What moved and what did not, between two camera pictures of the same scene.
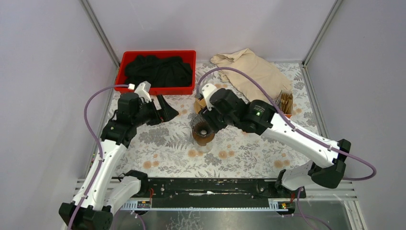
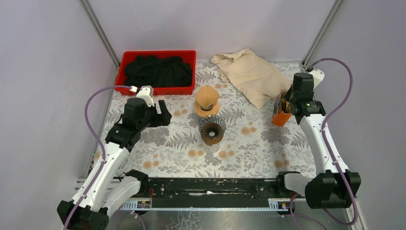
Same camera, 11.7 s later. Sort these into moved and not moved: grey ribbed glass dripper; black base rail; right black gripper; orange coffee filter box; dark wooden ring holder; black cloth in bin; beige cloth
Moved: right black gripper; grey ribbed glass dripper; dark wooden ring holder
Not moved: black cloth in bin; beige cloth; black base rail; orange coffee filter box
